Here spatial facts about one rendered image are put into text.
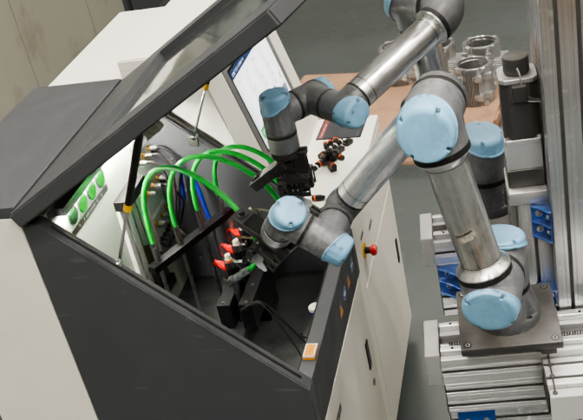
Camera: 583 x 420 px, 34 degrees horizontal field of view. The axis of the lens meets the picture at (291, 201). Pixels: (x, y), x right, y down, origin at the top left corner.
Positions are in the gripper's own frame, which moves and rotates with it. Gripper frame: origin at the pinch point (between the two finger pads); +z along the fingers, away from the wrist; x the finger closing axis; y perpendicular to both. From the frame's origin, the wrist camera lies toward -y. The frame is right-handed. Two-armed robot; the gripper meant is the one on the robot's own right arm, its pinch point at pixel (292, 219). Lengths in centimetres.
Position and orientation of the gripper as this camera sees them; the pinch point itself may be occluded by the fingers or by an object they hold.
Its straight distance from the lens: 240.2
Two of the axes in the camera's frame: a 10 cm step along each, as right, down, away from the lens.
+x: 2.0, -5.2, 8.3
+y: 9.6, -0.7, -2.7
